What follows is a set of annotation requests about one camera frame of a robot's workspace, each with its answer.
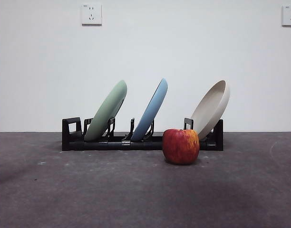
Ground green round plate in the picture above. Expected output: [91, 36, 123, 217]
[84, 80, 127, 141]

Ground red yellow apple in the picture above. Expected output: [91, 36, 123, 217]
[162, 128, 200, 165]

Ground light blue round plate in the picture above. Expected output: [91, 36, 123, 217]
[130, 78, 169, 141]

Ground beige round plate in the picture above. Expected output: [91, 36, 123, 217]
[190, 80, 231, 141]

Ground black plate rack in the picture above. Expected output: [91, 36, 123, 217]
[61, 116, 224, 152]

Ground white wall socket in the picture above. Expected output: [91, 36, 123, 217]
[281, 5, 291, 27]
[81, 4, 103, 26]

